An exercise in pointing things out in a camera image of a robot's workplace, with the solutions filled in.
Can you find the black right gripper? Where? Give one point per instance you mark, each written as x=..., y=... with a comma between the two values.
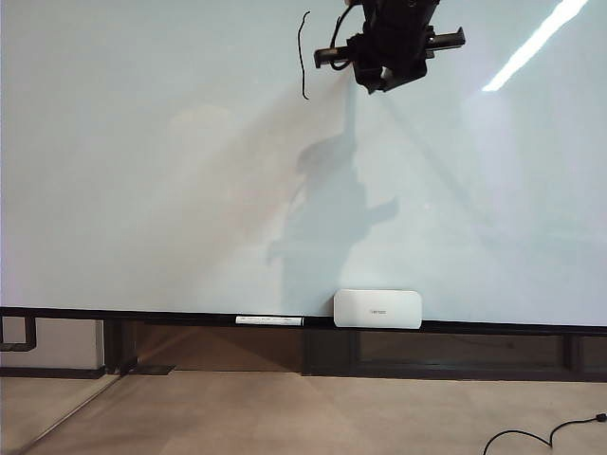
x=393, y=42

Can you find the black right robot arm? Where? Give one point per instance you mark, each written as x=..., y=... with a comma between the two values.
x=393, y=6

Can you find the white whiteboard eraser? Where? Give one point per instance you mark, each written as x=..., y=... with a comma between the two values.
x=377, y=309

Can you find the large white whiteboard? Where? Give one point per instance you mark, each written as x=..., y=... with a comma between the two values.
x=142, y=189

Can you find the white marker pen black cap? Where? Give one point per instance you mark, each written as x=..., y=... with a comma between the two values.
x=268, y=321

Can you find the dark wood base panel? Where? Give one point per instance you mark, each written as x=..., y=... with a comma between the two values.
x=332, y=353

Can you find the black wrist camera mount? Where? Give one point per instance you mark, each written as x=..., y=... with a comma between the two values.
x=374, y=81

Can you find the black whiteboard tray rail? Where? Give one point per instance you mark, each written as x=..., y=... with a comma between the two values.
x=142, y=316

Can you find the black pipe bracket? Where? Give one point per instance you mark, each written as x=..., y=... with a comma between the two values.
x=30, y=334

